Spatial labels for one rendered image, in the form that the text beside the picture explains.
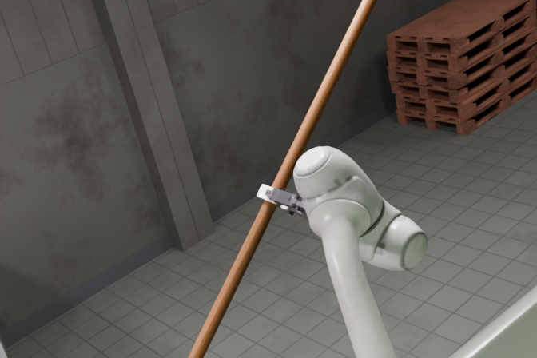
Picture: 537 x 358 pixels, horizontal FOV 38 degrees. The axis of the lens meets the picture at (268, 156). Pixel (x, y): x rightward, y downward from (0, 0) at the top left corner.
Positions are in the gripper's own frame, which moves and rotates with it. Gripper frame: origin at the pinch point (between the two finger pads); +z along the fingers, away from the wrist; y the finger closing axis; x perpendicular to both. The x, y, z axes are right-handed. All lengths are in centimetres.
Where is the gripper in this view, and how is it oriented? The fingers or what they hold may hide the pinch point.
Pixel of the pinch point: (275, 196)
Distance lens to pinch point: 167.9
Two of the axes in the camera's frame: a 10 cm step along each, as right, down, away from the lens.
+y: 6.8, 4.1, 6.1
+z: -5.9, -1.9, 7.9
